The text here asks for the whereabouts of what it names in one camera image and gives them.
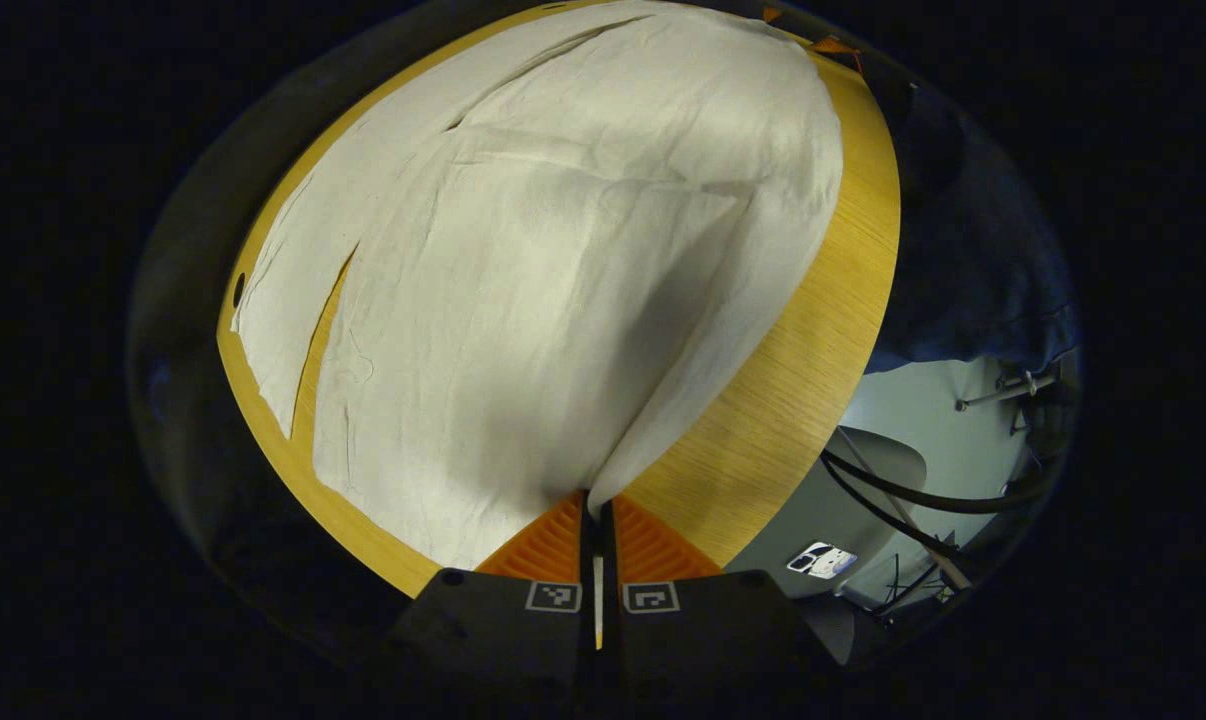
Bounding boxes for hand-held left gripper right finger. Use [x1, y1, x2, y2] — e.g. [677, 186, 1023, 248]
[601, 493, 824, 711]

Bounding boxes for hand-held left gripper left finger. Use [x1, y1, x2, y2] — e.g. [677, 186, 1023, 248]
[385, 488, 598, 711]

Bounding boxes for white jeans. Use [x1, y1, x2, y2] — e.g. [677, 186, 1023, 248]
[231, 0, 846, 571]

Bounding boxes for person's dark blue clothing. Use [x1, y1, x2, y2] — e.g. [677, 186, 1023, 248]
[863, 70, 1082, 376]

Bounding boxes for grey chair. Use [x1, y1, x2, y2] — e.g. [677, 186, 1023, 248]
[825, 428, 929, 561]

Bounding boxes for metal table leg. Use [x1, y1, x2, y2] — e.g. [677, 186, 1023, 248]
[955, 368, 1062, 413]

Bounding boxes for black cable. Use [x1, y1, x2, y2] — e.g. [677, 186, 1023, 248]
[819, 450, 1064, 516]
[821, 458, 969, 566]

